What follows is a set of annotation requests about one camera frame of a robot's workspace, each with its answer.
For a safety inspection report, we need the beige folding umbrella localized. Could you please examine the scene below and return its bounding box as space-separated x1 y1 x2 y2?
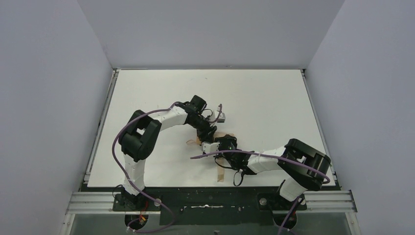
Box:
186 132 235 183

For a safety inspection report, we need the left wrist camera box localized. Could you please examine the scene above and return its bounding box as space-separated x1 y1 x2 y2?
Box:
215 111 226 123

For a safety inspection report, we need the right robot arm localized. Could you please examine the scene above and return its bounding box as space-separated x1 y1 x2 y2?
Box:
214 135 331 202

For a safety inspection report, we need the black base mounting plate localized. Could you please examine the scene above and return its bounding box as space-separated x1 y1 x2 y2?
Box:
113 187 307 226

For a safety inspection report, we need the aluminium frame rail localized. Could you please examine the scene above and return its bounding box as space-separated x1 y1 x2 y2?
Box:
59 190 361 235

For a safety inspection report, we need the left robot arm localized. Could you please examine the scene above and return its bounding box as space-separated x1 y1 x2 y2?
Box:
114 95 223 197

